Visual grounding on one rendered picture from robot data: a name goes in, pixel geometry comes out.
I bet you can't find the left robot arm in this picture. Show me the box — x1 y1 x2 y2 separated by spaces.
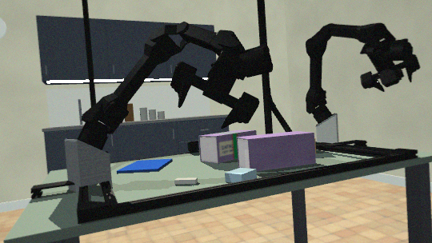
306 23 413 124

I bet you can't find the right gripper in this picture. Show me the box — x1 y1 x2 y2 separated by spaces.
170 62 259 129

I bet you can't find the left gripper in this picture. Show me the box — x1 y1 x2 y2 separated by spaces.
360 54 420 92

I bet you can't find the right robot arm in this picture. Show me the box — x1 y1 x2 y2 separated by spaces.
75 22 273 150

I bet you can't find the blue flat rectangular slab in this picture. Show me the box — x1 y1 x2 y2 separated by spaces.
117 159 173 173

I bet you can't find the purple rectangular box sleeve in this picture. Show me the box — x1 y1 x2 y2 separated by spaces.
237 131 316 171

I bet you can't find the small white rectangular block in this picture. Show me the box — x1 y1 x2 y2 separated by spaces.
174 177 198 185

